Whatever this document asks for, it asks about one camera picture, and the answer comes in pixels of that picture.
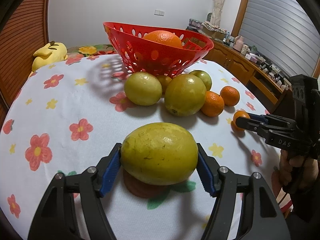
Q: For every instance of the large yellow-green citrus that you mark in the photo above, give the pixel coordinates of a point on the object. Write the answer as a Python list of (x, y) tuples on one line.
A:
[(185, 95)]

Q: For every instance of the floral bed blanket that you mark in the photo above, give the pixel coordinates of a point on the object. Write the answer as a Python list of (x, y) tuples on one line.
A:
[(88, 50)]

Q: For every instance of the red perforated plastic basket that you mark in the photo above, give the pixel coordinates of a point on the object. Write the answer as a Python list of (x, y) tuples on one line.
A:
[(139, 54)]

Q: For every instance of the big yellow lemon-shaped fruit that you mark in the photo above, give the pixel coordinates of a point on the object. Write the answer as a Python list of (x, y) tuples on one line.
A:
[(160, 154)]

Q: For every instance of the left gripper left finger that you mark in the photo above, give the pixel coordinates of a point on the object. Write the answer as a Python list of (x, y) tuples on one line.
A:
[(55, 217)]

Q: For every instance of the beige curtain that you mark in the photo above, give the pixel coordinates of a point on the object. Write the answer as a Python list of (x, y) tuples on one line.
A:
[(220, 2)]

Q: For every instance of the medium tangerine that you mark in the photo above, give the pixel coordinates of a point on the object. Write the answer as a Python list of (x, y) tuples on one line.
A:
[(214, 104)]

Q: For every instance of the wooden sideboard cabinet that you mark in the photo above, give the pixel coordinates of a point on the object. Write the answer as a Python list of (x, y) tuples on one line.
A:
[(249, 74)]

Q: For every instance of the cardboard box with cloths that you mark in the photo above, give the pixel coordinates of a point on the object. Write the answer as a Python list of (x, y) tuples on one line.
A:
[(213, 31)]

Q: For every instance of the round green fruit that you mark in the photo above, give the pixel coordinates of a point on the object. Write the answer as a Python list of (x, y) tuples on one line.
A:
[(204, 76)]

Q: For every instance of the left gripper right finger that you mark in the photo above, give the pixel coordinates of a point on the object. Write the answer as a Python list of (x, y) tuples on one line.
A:
[(260, 216)]

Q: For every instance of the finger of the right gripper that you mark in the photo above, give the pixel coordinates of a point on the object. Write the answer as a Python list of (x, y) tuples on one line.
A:
[(273, 120), (260, 128)]

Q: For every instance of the small yellow fruit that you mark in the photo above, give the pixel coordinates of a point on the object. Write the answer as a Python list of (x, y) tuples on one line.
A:
[(164, 80)]

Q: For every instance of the pink thermos jug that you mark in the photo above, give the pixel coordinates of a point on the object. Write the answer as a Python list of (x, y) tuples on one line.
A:
[(238, 43)]

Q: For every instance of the brown louvered wardrobe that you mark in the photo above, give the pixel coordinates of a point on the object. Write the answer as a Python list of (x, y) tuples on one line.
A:
[(24, 29)]

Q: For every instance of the grey window blind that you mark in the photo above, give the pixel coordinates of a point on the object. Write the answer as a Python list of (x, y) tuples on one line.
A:
[(283, 32)]

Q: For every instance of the small tangerine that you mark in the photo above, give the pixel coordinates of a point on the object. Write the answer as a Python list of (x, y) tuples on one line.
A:
[(237, 114)]

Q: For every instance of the white wall socket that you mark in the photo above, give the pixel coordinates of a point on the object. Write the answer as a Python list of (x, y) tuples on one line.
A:
[(159, 13)]

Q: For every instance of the large orange front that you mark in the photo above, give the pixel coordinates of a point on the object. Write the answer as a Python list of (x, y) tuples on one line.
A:
[(164, 37)]

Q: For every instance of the right hand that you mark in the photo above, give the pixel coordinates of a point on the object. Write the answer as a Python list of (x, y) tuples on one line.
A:
[(296, 172)]

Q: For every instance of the white floral tablecloth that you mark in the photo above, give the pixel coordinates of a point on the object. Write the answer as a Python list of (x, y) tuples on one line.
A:
[(68, 116)]

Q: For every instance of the yellow plush toy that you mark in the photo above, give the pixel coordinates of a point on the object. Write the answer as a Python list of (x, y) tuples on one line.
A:
[(49, 54)]

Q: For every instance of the yellow-green round citrus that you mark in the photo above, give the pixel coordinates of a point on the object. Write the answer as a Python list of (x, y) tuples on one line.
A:
[(143, 89)]

